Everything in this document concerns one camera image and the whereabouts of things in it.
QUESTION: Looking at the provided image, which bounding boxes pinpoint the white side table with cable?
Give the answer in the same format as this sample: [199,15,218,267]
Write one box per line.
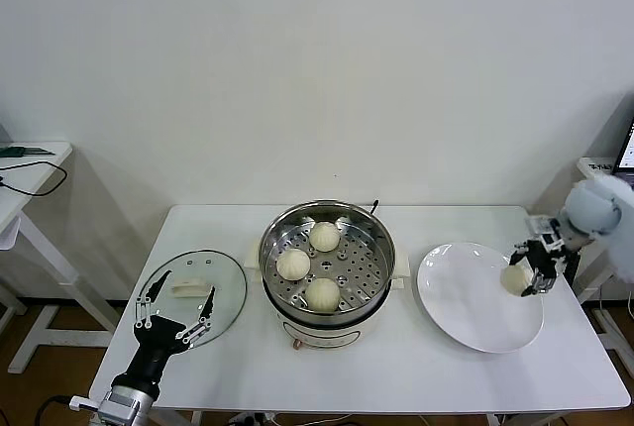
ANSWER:
[0,141,125,375]

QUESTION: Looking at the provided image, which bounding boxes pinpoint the glass lid with cream handle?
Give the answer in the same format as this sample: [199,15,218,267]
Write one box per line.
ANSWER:
[135,249,248,351]

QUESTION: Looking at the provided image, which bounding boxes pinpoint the open laptop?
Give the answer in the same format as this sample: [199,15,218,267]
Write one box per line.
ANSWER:
[611,118,634,187]

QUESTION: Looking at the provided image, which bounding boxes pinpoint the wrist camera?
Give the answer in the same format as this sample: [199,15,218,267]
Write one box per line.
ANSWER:
[68,394,103,412]
[524,215,566,254]

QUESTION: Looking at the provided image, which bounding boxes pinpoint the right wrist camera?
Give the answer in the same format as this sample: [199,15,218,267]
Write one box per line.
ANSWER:
[524,215,566,254]

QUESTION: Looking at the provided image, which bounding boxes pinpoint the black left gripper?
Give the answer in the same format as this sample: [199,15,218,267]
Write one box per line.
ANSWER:
[117,269,218,392]

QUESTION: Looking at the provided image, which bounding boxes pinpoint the cream electric cooker base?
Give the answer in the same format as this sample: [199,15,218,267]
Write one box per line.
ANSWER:
[243,242,411,351]

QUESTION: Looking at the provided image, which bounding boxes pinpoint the white round plate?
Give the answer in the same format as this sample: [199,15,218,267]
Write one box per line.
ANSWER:
[416,242,545,354]

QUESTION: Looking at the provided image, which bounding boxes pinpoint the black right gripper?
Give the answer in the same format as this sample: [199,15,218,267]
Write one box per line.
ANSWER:
[508,240,564,297]

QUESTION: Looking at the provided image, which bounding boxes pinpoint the thin black cable loop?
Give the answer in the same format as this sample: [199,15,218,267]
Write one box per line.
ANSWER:
[0,160,68,198]

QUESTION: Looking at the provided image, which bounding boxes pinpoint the white steamed baozi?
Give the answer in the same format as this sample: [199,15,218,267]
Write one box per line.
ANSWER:
[499,265,536,297]
[304,276,342,312]
[275,248,312,282]
[308,221,342,254]

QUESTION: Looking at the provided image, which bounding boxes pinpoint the stainless steel steamer basket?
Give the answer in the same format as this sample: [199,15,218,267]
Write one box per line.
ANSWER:
[258,201,396,326]

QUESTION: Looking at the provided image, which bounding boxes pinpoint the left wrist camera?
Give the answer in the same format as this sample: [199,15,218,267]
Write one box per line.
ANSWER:
[68,394,103,412]

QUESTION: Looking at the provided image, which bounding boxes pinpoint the green handled tool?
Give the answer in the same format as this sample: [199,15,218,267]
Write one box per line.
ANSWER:
[0,145,54,159]

